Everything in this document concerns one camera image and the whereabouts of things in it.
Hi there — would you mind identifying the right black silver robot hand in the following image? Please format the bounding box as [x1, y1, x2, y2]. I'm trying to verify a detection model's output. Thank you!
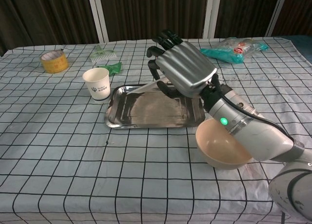
[146, 29, 218, 100]

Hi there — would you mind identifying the white round plate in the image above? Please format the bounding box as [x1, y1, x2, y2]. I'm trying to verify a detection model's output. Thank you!
[126, 78, 171, 95]

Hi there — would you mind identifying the beige bowl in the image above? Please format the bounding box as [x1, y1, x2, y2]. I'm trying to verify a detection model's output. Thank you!
[195, 118, 253, 171]

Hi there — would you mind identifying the white paper cup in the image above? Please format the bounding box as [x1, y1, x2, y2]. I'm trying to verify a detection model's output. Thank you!
[82, 67, 111, 103]

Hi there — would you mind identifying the stainless steel rectangular tray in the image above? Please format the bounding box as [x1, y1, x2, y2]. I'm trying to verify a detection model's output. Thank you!
[104, 83, 207, 129]

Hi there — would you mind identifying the teal clear snack bag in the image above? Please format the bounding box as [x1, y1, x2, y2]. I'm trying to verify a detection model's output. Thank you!
[200, 37, 270, 65]

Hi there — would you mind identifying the green sachet packet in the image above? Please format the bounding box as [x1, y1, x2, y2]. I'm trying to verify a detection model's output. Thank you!
[103, 61, 122, 76]

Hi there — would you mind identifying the green hand brush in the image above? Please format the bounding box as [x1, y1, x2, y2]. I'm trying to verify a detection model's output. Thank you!
[89, 43, 117, 62]

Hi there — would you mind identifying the blue padded table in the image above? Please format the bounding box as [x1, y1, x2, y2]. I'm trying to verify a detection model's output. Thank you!
[290, 35, 312, 54]

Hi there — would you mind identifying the yellow tape roll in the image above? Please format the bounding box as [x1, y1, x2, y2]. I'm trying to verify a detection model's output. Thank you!
[39, 50, 70, 74]

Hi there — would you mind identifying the dark partition panel white frame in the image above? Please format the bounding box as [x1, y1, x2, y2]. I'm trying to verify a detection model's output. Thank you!
[97, 0, 215, 43]
[272, 0, 312, 37]
[0, 0, 108, 58]
[209, 0, 283, 39]

